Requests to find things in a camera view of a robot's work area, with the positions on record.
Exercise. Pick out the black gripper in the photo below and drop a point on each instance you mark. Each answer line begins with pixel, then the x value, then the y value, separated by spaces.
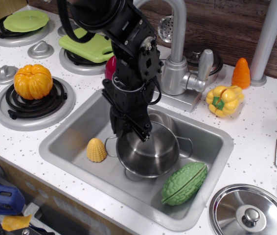
pixel 128 113

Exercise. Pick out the stainless steel pot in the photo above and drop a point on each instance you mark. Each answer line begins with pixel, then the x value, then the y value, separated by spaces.
pixel 155 156

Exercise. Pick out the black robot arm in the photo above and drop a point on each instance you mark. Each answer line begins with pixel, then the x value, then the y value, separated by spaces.
pixel 138 66

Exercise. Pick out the stainless steel sink basin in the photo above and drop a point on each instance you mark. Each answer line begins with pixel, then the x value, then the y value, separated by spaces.
pixel 66 148

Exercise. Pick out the steel pot lid with knob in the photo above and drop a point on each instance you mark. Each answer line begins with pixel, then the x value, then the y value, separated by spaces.
pixel 242 209

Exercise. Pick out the yellow toy corn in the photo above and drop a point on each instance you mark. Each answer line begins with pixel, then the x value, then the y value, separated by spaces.
pixel 96 150

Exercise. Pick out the red toy vegetable half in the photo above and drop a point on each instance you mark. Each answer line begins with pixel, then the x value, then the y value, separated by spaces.
pixel 110 68

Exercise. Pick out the silver toy faucet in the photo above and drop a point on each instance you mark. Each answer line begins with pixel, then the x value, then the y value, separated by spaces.
pixel 187 99

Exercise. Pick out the green toy cutting board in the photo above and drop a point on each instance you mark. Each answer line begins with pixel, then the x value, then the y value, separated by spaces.
pixel 97 50

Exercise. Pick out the green toy bitter gourd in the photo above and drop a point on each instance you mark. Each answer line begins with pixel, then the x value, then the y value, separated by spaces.
pixel 184 183

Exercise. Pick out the orange toy pumpkin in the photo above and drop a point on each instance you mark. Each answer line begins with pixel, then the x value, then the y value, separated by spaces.
pixel 33 82

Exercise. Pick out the yellow toy bell pepper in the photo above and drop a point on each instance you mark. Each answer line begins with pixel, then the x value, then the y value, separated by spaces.
pixel 224 101

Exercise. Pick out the steel skimmer ladle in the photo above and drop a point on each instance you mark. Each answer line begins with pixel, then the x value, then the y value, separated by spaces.
pixel 165 29

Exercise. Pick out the silver stove knob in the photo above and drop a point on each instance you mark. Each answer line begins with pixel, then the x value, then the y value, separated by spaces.
pixel 40 50
pixel 61 31
pixel 7 74

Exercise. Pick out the front stove burner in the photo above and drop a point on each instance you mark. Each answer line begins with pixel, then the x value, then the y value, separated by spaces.
pixel 18 113

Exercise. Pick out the orange toy carrot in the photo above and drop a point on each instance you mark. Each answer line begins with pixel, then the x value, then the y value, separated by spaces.
pixel 241 74

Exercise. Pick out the green toy plate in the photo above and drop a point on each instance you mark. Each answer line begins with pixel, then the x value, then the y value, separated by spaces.
pixel 26 21

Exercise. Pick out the blue clamp tool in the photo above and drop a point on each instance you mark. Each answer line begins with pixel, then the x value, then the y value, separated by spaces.
pixel 12 201

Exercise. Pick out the yellow cloth scrap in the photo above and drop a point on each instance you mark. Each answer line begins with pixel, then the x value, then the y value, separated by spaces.
pixel 15 222

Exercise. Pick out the back left stove burner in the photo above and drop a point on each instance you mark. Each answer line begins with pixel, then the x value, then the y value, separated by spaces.
pixel 18 39

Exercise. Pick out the grey vertical pole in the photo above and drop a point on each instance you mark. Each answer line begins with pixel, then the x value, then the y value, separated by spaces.
pixel 264 46

